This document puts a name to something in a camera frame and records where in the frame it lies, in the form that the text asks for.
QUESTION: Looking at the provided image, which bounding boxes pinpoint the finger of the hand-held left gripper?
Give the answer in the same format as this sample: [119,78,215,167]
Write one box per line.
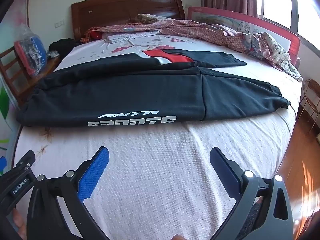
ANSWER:
[4,149,36,174]

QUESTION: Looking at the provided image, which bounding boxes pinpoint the black clothing pile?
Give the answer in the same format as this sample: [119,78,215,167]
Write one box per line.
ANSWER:
[48,38,80,57]

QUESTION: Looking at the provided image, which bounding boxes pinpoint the wooden headboard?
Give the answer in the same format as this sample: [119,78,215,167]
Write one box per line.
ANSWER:
[71,0,186,41]

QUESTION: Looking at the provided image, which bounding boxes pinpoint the black pants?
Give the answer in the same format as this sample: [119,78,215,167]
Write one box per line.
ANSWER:
[15,49,292,128]

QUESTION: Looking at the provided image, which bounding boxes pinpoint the bed with white floral sheet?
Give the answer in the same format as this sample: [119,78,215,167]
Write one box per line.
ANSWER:
[12,34,304,240]

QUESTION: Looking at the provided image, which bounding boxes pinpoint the pink bed guard rail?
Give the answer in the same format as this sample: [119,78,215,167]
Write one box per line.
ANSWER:
[187,6,300,68]

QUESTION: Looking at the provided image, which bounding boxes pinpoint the pink patterned quilt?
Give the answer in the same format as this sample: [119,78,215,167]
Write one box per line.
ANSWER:
[81,14,303,82]

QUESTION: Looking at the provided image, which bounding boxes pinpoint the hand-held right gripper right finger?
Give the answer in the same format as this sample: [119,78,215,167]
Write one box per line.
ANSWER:
[209,147,294,240]

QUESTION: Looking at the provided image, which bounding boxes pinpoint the plastic bag of clothes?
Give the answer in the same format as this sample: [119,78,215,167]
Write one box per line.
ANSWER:
[14,25,48,77]

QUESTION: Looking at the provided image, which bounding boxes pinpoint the window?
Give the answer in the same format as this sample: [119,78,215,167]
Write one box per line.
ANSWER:
[260,0,320,42]

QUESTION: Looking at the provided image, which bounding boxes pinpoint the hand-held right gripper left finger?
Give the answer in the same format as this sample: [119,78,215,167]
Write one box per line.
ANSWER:
[26,147,110,240]

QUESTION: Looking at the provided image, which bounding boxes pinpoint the white floral pillow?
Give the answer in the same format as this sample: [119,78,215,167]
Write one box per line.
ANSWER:
[104,29,163,44]

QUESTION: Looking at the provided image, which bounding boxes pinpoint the colourful wall decal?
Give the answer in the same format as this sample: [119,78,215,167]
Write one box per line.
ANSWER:
[0,80,16,175]

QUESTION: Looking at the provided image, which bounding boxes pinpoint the wooden chair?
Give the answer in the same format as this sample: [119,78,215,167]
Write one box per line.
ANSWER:
[0,46,63,103]

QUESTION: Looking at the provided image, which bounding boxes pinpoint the person's left hand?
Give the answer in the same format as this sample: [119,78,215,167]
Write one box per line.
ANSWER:
[11,209,28,235]

